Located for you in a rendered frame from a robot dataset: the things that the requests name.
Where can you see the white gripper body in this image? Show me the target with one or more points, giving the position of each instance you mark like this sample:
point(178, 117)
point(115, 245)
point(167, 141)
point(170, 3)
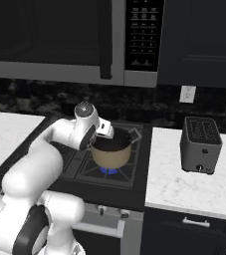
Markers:
point(108, 130)

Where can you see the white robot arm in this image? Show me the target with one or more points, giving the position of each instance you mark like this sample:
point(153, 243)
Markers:
point(31, 172)

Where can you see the tan cooking pot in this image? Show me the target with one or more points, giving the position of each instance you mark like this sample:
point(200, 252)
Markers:
point(112, 154)

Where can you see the blue burner flame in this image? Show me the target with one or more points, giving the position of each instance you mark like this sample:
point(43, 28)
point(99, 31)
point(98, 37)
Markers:
point(109, 170)

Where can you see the black gas hob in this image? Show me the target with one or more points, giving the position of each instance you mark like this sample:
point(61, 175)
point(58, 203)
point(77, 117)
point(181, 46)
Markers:
point(71, 166)

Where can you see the dark oven knob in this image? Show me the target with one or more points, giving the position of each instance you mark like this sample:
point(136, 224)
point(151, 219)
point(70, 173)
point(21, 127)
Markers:
point(101, 209)
point(124, 213)

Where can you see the grey toaster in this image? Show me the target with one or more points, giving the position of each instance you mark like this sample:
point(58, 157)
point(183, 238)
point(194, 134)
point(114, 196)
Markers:
point(199, 149)

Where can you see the silver black microwave oven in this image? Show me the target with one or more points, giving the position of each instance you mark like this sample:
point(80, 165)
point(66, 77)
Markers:
point(68, 40)

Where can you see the grey oven front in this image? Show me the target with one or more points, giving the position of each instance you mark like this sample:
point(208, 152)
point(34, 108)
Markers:
point(131, 235)

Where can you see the dark drawer front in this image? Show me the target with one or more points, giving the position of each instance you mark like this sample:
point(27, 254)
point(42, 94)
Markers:
point(171, 235)

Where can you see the dark cupboard door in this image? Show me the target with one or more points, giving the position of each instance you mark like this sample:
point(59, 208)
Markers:
point(200, 43)

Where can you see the white wall socket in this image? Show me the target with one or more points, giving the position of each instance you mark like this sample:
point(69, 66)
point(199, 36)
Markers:
point(187, 94)

